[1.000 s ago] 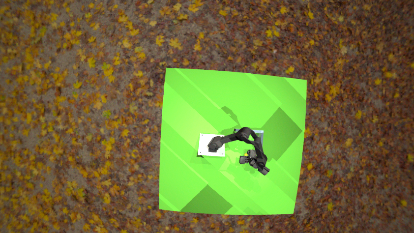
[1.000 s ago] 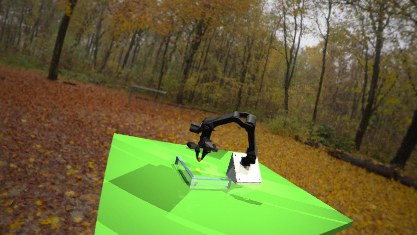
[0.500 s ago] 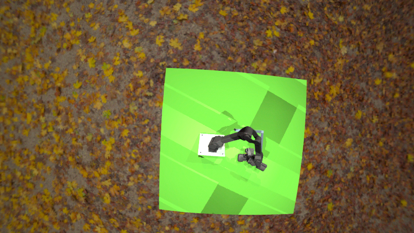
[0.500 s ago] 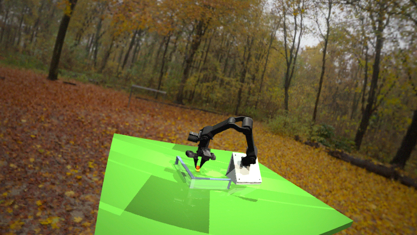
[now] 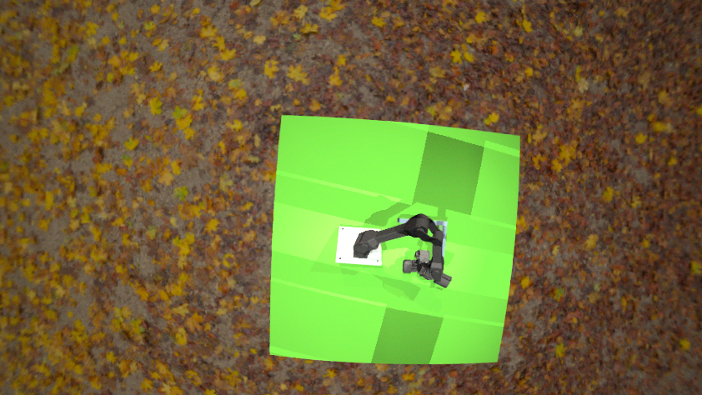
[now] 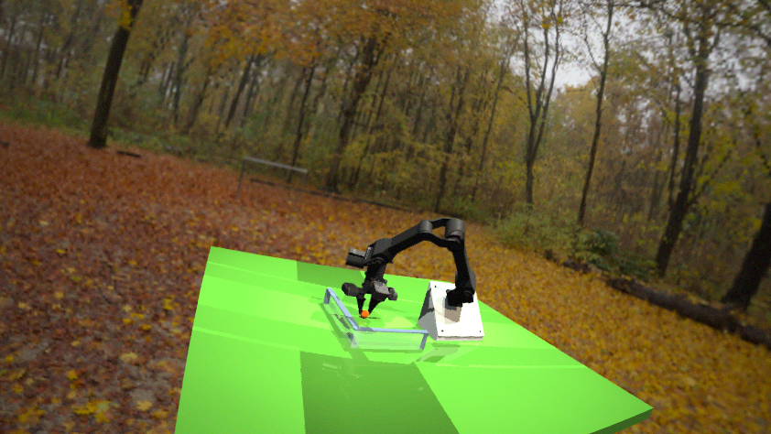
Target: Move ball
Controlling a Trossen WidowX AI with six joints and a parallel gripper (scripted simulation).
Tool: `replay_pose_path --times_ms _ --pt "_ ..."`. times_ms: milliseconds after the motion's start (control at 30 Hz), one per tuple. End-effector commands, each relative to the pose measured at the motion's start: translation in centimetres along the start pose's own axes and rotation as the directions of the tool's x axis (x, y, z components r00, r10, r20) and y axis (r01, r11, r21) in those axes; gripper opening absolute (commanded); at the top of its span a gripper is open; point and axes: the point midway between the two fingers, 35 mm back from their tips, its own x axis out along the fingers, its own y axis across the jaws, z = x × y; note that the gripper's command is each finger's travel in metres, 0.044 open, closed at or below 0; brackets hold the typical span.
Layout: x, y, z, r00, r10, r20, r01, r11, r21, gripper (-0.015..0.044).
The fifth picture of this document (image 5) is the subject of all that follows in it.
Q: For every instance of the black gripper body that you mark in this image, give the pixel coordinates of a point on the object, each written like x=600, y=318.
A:
x=409, y=266

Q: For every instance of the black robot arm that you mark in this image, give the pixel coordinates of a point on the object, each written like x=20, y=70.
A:
x=416, y=227

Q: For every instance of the light blue wall top trim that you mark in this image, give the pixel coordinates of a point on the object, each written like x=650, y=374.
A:
x=437, y=223

